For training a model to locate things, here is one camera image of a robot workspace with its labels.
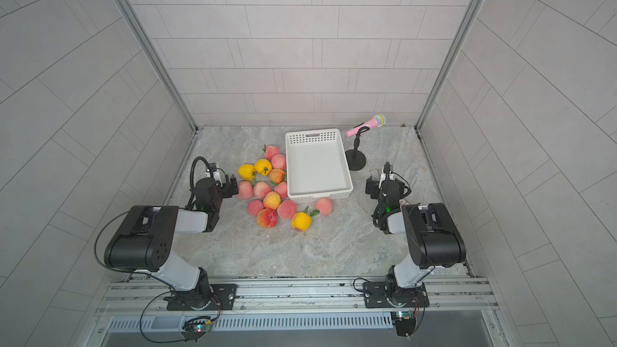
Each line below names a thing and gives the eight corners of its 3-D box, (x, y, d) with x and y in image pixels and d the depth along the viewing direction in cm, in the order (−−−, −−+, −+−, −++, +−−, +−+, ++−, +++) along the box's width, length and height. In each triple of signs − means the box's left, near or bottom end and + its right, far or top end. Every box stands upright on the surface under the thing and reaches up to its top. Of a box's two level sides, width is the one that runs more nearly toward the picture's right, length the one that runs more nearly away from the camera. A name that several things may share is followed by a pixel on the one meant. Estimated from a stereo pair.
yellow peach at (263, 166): (253, 171, 99) (251, 167, 97) (260, 161, 103) (259, 157, 101) (266, 177, 98) (265, 173, 96) (274, 166, 101) (273, 162, 99)
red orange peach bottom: (258, 229, 86) (255, 223, 82) (261, 214, 90) (258, 207, 86) (276, 229, 86) (274, 223, 82) (278, 214, 90) (276, 207, 86)
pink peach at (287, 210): (276, 214, 89) (274, 208, 86) (288, 202, 92) (286, 197, 89) (287, 224, 87) (286, 219, 83) (299, 211, 90) (298, 206, 86)
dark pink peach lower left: (248, 217, 89) (246, 212, 85) (251, 205, 92) (248, 200, 88) (262, 217, 89) (260, 212, 85) (264, 205, 92) (262, 200, 88)
